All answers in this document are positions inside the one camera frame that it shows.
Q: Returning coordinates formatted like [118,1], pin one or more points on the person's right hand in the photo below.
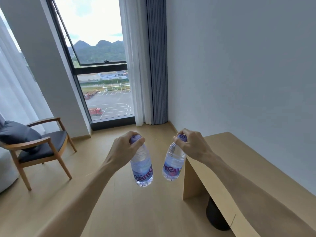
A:
[195,145]

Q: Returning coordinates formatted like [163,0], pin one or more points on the person's left hand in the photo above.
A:
[122,150]

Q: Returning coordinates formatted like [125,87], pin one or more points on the clear water bottle purple cap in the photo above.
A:
[143,170]
[171,167]

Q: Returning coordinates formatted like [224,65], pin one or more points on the person's left forearm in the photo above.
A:
[86,199]

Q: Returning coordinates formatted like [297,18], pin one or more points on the person's right forearm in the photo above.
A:
[259,192]

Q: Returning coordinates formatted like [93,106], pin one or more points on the wooden table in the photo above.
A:
[247,155]

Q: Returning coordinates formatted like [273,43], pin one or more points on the wooden armchair dark seat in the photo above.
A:
[54,145]

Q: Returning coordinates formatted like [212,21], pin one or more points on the black round bin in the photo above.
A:
[216,217]

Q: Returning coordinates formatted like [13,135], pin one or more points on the white sheer curtain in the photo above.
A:
[14,91]
[133,59]

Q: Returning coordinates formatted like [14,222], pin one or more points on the grey curtain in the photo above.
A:
[158,59]

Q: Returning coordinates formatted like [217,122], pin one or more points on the large glass window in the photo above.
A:
[98,59]

